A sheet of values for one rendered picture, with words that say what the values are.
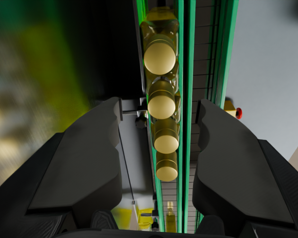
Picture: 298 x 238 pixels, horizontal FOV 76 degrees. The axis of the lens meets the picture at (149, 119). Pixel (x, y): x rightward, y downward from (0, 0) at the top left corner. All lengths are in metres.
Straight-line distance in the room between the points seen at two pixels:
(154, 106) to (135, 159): 0.47
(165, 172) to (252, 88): 0.51
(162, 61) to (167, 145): 0.11
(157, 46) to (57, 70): 0.12
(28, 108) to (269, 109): 0.74
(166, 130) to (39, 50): 0.17
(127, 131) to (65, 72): 0.38
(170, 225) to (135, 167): 0.41
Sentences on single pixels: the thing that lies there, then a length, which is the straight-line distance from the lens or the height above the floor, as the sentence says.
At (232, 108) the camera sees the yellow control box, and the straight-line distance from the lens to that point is 0.67.
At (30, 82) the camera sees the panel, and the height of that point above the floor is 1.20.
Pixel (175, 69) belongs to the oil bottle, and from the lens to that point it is 0.30.
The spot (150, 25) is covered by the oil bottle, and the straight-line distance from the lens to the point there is 0.28.
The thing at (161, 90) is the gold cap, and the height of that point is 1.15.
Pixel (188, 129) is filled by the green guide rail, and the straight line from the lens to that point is 0.49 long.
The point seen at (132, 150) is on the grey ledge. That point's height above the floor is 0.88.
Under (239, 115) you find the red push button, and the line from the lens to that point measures 0.70.
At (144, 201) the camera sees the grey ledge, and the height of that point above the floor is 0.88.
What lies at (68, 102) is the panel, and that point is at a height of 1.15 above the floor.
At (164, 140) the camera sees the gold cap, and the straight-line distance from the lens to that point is 0.26.
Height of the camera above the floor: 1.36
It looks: 57 degrees down
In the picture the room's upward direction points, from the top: 174 degrees counter-clockwise
